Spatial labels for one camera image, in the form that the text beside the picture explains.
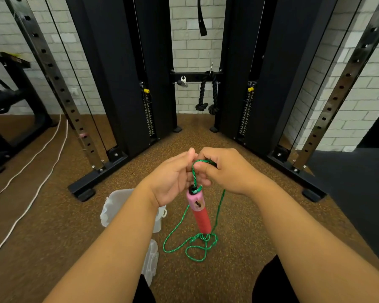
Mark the person's right hand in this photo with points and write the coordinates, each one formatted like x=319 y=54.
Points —
x=230 y=171

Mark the person's left hand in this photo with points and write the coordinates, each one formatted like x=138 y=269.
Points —
x=167 y=181

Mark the person's left thumb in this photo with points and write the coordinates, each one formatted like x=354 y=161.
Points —
x=184 y=157

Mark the person's right thumb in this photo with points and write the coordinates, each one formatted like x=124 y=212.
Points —
x=203 y=167

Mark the person's right forearm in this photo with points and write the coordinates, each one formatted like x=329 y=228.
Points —
x=309 y=246

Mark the person's left forearm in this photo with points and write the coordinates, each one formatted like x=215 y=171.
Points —
x=113 y=249

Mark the black weight stack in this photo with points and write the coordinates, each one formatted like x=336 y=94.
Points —
x=246 y=116
x=149 y=116

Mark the silver hook attachment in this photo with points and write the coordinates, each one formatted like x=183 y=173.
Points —
x=183 y=81

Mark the clear plastic container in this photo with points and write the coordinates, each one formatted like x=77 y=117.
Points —
x=117 y=201

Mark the clear plastic lid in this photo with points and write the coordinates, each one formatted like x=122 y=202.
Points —
x=151 y=261

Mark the person's right leg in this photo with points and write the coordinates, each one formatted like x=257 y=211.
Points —
x=268 y=283

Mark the person's leg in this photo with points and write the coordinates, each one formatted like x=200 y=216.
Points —
x=145 y=291
x=268 y=283

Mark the person's left leg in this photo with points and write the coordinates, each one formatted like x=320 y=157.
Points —
x=145 y=291

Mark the perforated steel upright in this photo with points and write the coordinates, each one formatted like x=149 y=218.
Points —
x=341 y=91
x=55 y=78

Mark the black weight bench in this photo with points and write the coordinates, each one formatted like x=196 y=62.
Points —
x=15 y=100

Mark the white wall outlet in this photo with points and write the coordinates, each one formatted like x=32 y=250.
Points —
x=74 y=91

